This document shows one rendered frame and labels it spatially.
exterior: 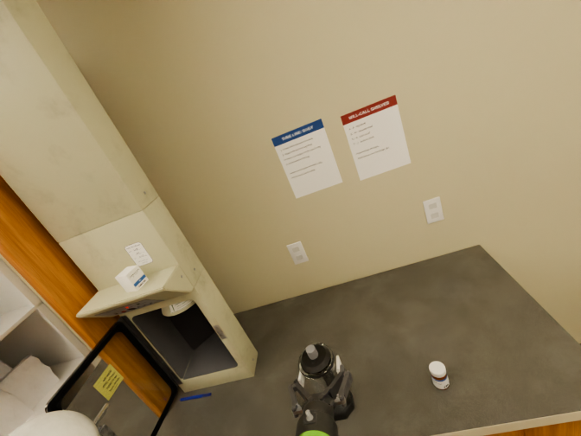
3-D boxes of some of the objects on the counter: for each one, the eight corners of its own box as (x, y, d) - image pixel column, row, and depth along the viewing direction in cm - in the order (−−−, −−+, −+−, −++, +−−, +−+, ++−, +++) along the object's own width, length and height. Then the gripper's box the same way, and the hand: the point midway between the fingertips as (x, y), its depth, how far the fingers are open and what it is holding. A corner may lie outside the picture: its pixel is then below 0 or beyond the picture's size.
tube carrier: (321, 389, 100) (297, 347, 92) (352, 382, 98) (331, 338, 90) (322, 423, 91) (297, 380, 82) (357, 417, 89) (335, 371, 80)
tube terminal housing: (202, 343, 146) (105, 209, 115) (262, 327, 139) (176, 181, 109) (183, 393, 123) (57, 243, 93) (254, 376, 117) (143, 209, 86)
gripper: (361, 401, 65) (354, 343, 87) (264, 422, 70) (281, 362, 91) (372, 430, 66) (361, 366, 88) (276, 449, 70) (289, 383, 92)
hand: (320, 368), depth 88 cm, fingers open, 11 cm apart
